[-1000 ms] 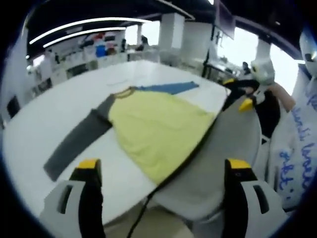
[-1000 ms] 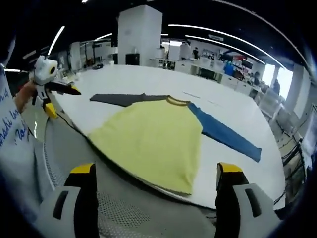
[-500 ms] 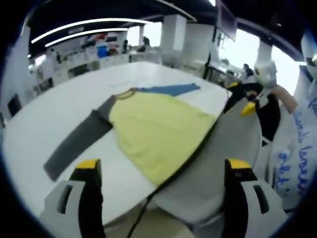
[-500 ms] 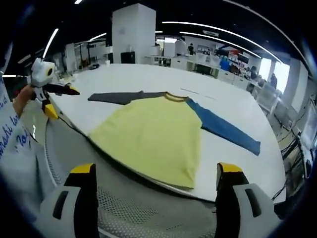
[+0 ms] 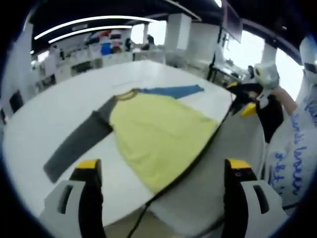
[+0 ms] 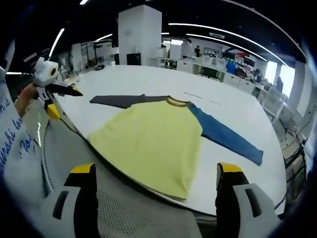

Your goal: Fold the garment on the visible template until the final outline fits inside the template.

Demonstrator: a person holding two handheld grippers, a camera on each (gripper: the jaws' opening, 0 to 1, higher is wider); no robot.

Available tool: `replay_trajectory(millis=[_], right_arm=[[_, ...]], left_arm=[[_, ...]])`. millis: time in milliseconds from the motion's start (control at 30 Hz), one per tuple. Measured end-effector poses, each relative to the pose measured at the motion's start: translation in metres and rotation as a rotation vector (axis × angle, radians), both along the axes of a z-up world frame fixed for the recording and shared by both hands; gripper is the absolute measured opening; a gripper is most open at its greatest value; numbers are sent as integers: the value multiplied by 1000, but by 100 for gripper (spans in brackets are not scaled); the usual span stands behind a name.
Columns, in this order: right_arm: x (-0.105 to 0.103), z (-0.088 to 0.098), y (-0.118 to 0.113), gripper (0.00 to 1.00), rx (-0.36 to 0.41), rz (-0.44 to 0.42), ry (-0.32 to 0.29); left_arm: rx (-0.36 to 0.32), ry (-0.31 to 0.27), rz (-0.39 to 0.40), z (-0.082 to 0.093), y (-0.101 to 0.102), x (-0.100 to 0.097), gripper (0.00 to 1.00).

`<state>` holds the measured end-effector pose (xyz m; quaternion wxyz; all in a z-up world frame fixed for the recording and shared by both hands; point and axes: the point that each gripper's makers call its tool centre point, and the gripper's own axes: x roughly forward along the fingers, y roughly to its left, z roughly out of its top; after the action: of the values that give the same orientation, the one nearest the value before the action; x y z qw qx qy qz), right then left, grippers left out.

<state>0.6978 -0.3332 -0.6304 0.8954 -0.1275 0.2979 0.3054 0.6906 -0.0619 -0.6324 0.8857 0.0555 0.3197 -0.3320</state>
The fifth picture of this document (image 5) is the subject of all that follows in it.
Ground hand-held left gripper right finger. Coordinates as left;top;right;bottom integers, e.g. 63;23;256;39
222;158;289;238

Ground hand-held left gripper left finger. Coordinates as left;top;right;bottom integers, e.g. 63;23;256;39
39;159;107;238

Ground yellow garment blue grey sleeves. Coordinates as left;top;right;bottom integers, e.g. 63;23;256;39
43;84;220;195

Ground person's right hand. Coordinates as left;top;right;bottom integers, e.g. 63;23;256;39
269;87;288;107

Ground grey mesh office chair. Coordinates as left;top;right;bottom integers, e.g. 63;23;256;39
148;109;267;238

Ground white chest device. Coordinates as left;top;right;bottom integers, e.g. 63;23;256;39
298;34;317;87

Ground dark hanging screen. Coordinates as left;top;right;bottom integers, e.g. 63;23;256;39
221;0;243;43

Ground white square pillar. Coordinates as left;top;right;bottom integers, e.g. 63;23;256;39
164;12;196;65

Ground white counter cabinets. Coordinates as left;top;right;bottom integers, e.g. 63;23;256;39
32;44;166;82

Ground ceiling light strip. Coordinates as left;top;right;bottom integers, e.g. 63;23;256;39
34;16;159;40
48;24;133;44

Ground black cable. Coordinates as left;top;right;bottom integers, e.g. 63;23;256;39
127;202;152;238

